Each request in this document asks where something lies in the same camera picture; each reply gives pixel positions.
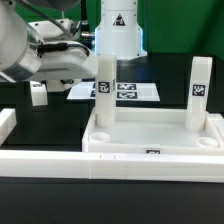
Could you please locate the white U-shaped obstacle fence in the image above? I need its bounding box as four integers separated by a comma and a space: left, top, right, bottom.
0, 108, 224, 184

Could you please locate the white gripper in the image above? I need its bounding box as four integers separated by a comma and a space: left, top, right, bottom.
29, 19, 99, 81

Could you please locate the black cable with connector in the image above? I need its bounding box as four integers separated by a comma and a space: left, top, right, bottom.
79, 0, 98, 39

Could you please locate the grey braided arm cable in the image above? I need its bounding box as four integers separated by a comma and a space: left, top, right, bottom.
16, 0, 73, 39

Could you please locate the white fiducial marker sheet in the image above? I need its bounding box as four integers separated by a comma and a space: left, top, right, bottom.
67, 82, 160, 102

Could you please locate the white desk tabletop tray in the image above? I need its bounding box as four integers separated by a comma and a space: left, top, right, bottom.
82, 107, 224, 156

